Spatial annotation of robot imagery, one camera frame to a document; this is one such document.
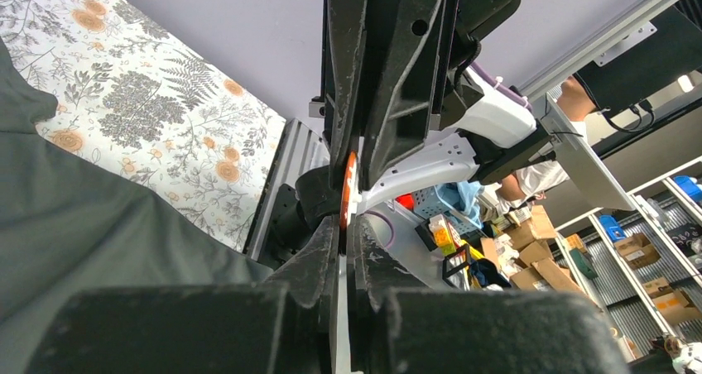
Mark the orange round brooch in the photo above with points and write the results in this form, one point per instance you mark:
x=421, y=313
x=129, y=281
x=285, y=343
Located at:
x=350, y=194

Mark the floral table mat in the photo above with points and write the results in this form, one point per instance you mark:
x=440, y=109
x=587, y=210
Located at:
x=128, y=96

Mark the metal storage shelf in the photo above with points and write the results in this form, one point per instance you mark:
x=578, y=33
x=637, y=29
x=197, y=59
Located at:
x=642, y=266

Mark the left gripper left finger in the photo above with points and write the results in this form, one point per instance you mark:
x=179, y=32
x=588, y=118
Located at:
x=281, y=325

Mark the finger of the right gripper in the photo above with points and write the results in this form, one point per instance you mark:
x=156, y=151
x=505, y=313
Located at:
x=344, y=50

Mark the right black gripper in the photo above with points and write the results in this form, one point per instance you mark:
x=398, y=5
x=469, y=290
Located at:
x=405, y=50

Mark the dark green t-shirt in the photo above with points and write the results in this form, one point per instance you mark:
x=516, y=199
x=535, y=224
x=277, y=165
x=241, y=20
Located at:
x=68, y=225

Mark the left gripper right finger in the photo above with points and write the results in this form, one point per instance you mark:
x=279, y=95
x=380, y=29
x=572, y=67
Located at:
x=398, y=324

